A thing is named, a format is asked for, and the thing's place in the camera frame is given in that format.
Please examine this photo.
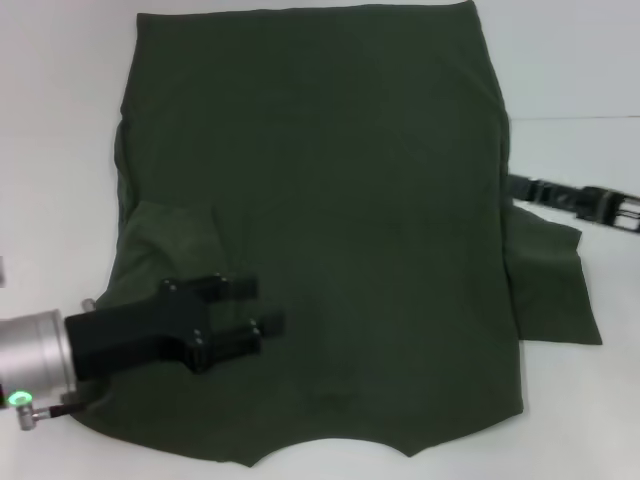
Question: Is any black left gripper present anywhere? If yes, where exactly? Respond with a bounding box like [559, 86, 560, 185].
[64, 274, 286, 384]

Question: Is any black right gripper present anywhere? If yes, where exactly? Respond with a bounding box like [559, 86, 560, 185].
[507, 174, 640, 232]

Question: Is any dark green t-shirt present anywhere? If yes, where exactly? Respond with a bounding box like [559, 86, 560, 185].
[92, 0, 604, 470]

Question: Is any left arm connector cable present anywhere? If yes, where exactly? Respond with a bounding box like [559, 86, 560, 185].
[17, 397, 99, 431]

